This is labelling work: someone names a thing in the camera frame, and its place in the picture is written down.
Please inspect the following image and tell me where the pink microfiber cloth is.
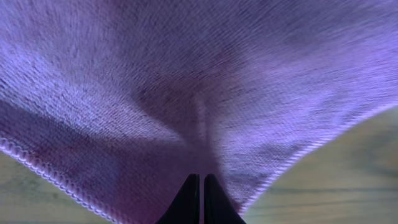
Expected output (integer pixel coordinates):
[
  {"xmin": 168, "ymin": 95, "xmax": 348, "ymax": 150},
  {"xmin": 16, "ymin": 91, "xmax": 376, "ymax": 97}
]
[{"xmin": 1, "ymin": 0, "xmax": 397, "ymax": 223}]

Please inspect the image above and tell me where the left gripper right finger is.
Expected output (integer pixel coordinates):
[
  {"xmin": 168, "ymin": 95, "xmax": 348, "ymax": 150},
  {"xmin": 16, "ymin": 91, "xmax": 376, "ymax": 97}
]
[{"xmin": 204, "ymin": 174, "xmax": 246, "ymax": 224}]

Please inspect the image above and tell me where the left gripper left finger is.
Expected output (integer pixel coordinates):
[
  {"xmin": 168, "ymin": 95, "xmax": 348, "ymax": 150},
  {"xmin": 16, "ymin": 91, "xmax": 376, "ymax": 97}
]
[{"xmin": 156, "ymin": 174, "xmax": 200, "ymax": 224}]

